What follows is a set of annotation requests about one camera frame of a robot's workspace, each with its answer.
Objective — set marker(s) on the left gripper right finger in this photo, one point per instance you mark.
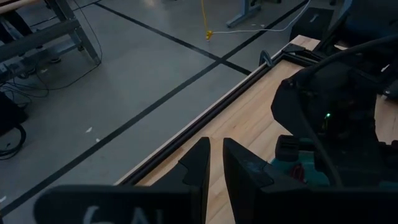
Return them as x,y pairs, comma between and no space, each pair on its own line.
242,180

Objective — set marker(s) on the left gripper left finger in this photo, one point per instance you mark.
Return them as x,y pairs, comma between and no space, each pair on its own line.
199,168

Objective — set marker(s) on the teal plastic bin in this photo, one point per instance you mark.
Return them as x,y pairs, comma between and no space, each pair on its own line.
317,180

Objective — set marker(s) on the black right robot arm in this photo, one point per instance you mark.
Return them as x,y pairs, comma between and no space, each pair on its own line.
373,18

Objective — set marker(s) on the black box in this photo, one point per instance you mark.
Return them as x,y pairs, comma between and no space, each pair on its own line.
311,25

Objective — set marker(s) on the black table clamp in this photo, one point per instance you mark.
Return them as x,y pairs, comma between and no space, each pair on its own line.
264,59

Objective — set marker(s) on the grey table leg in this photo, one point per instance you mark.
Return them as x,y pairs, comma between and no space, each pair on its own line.
245,12

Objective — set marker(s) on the black aluminium table frame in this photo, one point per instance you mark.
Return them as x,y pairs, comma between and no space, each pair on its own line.
192,132

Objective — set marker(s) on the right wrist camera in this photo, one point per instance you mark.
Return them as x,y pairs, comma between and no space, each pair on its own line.
286,149

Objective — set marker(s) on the grey metal desk frame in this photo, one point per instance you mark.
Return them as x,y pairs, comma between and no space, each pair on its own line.
37,37

